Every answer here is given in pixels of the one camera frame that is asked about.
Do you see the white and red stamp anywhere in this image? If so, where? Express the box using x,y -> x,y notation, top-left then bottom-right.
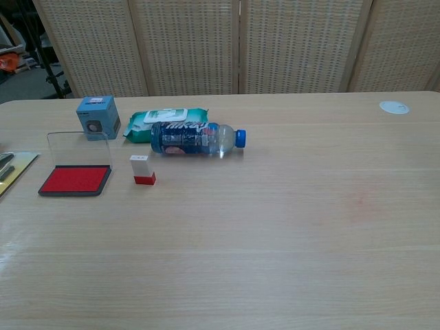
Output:
129,154 -> 157,186

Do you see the red box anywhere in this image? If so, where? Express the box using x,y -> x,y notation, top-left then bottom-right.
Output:
37,131 -> 114,197

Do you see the blue labelled plastic drink bottle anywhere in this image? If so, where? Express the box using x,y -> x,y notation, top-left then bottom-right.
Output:
150,120 -> 249,160

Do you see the green wet wipes pack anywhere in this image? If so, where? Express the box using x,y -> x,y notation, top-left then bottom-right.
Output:
122,107 -> 210,144

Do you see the wooden woven folding screen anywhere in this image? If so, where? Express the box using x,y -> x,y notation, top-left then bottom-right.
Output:
32,0 -> 440,99

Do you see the small blue cardboard box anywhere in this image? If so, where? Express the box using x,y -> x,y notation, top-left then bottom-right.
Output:
75,95 -> 122,142

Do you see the black tripod stand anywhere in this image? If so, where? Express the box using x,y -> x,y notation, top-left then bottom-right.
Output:
19,0 -> 74,99

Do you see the razor in yellow blister pack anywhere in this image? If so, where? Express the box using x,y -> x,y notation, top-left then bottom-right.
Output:
0,150 -> 40,201

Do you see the orange object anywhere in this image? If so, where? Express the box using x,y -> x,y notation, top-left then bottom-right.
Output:
0,53 -> 18,73

